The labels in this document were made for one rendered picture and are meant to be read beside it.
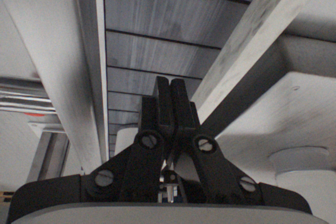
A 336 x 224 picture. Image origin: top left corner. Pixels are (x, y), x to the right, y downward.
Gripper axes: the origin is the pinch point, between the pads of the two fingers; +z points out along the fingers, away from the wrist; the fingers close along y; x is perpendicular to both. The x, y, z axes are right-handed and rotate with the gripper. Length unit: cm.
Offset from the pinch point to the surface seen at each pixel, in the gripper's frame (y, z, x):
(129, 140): -1.3, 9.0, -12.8
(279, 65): 11.1, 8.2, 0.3
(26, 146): -24, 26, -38
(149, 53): -1.0, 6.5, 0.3
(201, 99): 3.2, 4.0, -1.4
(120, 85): -3.0, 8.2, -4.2
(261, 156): 23.0, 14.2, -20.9
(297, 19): 12.1, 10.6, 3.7
